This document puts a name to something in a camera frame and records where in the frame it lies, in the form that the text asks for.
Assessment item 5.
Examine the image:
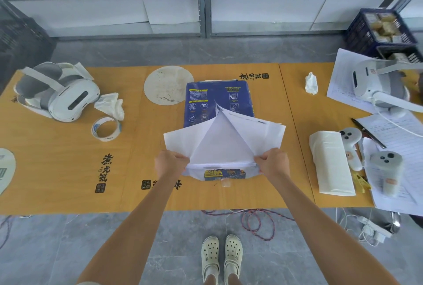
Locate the person's cream right clog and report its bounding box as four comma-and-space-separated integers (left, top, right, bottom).
223, 234, 244, 285

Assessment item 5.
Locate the pile of tan boxes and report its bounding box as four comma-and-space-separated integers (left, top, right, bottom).
363, 12, 405, 44

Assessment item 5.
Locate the person's cream clog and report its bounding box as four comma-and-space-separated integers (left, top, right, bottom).
201, 236, 221, 285
223, 234, 244, 285

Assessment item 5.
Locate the plastic wrapped white controller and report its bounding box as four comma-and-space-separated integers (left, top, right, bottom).
369, 151, 404, 198

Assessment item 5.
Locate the round white sticker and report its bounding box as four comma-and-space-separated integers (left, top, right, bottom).
143, 66, 195, 106

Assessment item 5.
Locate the plain white sheet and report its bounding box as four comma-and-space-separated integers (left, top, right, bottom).
326, 48, 397, 115

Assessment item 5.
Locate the person's right hand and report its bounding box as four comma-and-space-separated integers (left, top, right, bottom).
253, 148, 292, 181

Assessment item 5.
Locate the dark small plastic crate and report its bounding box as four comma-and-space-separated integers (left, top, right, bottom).
376, 45, 423, 64

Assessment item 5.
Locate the oval white printed sticker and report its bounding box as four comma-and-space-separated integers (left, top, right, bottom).
0, 148, 16, 196

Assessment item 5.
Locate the large crumpled white tissue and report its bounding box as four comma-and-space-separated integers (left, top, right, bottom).
94, 92, 125, 121

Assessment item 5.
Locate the black pen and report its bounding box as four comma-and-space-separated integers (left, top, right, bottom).
351, 118, 386, 149

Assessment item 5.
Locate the white game controller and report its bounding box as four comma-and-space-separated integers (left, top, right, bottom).
339, 127, 364, 172

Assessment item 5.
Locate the small crumpled white tissue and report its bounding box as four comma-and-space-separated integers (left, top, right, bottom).
304, 71, 319, 96

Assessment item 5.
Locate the blue paper ream package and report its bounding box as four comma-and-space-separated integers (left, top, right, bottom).
163, 80, 287, 182

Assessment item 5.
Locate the person's left hand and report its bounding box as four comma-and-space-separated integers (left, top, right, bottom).
154, 149, 191, 181

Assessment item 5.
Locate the black mesh plastic crate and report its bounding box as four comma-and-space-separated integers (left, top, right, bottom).
0, 0, 57, 90

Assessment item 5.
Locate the white tape roll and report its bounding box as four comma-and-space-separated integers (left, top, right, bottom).
91, 116, 122, 142

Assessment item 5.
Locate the white headset with black visor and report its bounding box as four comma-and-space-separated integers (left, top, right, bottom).
14, 62, 101, 122

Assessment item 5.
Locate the white power strip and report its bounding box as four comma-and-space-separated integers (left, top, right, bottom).
356, 217, 394, 244

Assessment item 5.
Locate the white grey VR headset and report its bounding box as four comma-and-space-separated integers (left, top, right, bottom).
351, 58, 423, 114

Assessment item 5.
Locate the yellow plastic tag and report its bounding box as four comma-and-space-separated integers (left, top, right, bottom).
352, 170, 372, 194

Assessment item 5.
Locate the lined white sheet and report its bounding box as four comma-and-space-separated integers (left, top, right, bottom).
355, 111, 423, 176

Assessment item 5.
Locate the blue plastic crate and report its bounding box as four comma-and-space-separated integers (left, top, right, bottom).
345, 8, 418, 57

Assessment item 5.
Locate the person's cream left clog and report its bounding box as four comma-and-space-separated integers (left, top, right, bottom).
201, 236, 221, 285

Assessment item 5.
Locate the white paper towel pack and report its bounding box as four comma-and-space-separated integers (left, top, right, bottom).
309, 130, 357, 197

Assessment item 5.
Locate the red floor cable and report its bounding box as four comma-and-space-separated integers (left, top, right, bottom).
201, 208, 295, 242

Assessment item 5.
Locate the person's right forearm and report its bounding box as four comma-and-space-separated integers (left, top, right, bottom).
267, 174, 401, 285

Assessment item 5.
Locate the person's left forearm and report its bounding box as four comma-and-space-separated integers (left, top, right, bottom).
76, 175, 176, 285

